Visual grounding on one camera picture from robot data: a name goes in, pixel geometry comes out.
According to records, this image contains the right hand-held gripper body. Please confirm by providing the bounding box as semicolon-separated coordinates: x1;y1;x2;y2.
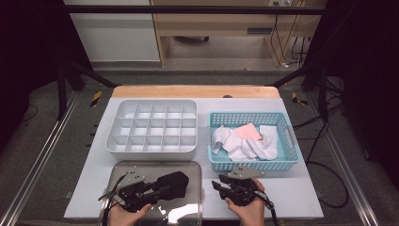
220;166;265;207

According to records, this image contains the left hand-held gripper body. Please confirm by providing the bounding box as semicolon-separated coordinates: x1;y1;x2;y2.
112;170;149;213

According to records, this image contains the transparent grey box lid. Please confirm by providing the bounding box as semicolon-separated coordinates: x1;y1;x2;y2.
98;160;204;226

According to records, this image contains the white compartment storage box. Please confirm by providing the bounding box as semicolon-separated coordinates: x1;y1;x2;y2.
104;99;199;162

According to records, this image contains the white sock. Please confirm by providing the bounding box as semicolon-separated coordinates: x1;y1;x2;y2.
212;124;257;162
240;124;279;161

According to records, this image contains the pink sock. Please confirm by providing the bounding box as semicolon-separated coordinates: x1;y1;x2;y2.
233;122;263;142

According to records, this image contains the blue perforated plastic basket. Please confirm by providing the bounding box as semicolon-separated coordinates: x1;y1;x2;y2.
207;111;301;172

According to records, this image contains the person's left hand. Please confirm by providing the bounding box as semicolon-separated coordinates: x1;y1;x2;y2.
107;202;152;226

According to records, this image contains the person's right hand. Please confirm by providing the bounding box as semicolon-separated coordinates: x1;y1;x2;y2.
225;177;266;226

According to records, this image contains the yellow black tape strip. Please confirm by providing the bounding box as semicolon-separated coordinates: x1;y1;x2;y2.
291;91;310;106
89;90;104;108

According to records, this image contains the black metal stand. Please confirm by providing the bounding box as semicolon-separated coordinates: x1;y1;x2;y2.
268;60;329;122
56;59;120;121

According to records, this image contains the white cabinet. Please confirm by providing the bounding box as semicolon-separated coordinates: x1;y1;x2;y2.
64;0;162;63

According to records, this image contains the wooden desk unit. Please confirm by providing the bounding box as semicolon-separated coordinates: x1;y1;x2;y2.
150;0;327;68

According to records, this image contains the dark curtain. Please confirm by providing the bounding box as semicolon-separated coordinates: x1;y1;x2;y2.
0;0;95;152
300;0;399;189

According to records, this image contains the black horizontal bar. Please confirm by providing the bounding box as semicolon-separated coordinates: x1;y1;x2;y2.
60;4;328;16

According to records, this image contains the white power strip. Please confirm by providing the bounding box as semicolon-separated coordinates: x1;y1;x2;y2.
267;0;295;8

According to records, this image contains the right hand-held gripper cable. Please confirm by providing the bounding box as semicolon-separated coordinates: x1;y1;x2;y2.
250;187;280;226

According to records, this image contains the aluminium rail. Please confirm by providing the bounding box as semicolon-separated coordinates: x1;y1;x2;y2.
0;90;82;226
305;92;381;226

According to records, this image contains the looped black floor cable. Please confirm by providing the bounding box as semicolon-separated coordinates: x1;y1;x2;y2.
305;161;350;209

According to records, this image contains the black cable bundle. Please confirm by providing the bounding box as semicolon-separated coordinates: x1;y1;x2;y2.
291;37;311;69

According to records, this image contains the yellow cable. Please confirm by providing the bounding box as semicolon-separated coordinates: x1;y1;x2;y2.
270;0;307;66

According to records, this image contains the thin black hanging cable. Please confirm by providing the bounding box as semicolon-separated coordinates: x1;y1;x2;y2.
270;1;285;65

